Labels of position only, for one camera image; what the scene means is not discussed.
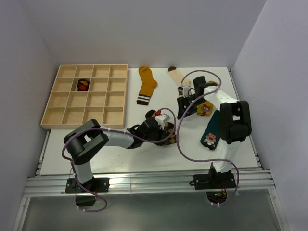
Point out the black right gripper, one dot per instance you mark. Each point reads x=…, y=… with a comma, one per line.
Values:
x=182, y=101

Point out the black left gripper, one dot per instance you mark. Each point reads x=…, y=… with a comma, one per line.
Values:
x=161, y=135

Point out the brown yellow argyle sock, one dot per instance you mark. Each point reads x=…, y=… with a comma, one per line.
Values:
x=167, y=131

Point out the black red yellow argyle sock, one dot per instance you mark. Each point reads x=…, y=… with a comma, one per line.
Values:
x=83, y=85

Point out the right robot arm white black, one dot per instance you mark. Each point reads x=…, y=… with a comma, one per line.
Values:
x=234, y=123

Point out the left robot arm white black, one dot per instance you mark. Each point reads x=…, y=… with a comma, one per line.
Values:
x=85, y=142

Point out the yellow sock bear motif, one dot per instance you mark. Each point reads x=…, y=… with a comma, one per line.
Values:
x=205, y=109

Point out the cream sock brown stripes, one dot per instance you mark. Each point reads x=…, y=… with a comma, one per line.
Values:
x=177, y=76

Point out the mustard sock brown white stripes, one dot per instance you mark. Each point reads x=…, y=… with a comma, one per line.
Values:
x=147, y=87

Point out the dark green sock bear motif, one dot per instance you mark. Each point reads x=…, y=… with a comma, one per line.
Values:
x=211, y=135

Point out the wooden compartment tray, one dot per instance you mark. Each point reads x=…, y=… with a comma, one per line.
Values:
x=105, y=101

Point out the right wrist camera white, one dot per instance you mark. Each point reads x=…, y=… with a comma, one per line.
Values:
x=183, y=90

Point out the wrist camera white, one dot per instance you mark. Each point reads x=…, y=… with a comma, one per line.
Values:
x=161, y=118
x=183, y=90

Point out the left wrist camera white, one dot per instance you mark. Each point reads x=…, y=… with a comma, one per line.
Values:
x=161, y=118

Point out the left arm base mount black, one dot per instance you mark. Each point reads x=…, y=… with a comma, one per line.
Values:
x=95, y=185

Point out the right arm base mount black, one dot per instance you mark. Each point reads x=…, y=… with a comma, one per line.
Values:
x=206, y=182

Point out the aluminium rail frame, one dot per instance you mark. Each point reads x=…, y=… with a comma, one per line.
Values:
x=148, y=169

